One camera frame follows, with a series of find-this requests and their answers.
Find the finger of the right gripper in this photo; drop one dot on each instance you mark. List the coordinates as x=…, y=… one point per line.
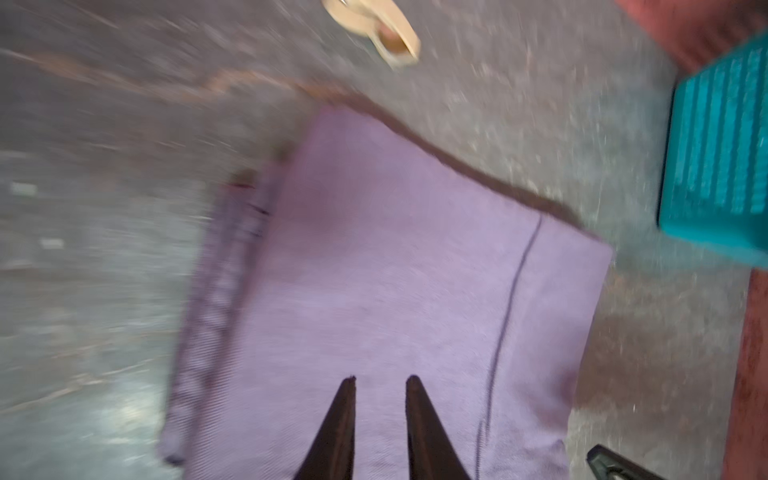
x=606, y=464

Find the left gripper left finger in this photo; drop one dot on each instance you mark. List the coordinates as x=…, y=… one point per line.
x=331, y=455

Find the purple trousers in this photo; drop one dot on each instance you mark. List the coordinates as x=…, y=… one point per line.
x=366, y=257

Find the teal plastic basket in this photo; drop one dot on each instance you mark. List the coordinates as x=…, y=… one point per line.
x=714, y=189

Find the small tan wooden object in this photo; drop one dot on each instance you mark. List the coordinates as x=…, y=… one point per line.
x=383, y=23

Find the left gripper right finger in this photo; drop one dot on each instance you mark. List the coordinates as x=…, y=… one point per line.
x=431, y=454

